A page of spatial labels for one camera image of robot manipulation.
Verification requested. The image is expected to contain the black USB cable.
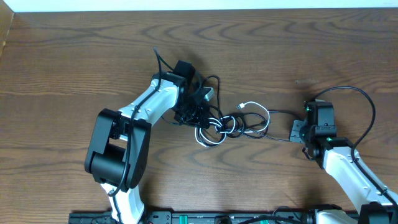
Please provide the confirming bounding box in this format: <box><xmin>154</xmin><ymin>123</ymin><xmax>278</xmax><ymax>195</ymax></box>
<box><xmin>161</xmin><ymin>74</ymin><xmax>307</xmax><ymax>144</ymax></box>

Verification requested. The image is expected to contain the white USB cable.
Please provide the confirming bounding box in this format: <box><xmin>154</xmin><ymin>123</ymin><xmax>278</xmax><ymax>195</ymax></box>
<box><xmin>195</xmin><ymin>101</ymin><xmax>271</xmax><ymax>147</ymax></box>

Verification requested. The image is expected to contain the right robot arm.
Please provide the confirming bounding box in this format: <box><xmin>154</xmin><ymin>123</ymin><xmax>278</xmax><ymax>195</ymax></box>
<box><xmin>290</xmin><ymin>100</ymin><xmax>397</xmax><ymax>223</ymax></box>

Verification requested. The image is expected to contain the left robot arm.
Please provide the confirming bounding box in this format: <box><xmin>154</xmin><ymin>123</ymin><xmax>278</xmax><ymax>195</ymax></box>
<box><xmin>84</xmin><ymin>60</ymin><xmax>215</xmax><ymax>223</ymax></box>

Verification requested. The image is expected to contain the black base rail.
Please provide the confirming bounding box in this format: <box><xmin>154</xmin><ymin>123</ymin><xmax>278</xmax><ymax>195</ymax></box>
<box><xmin>68</xmin><ymin>207</ymin><xmax>315</xmax><ymax>224</ymax></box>

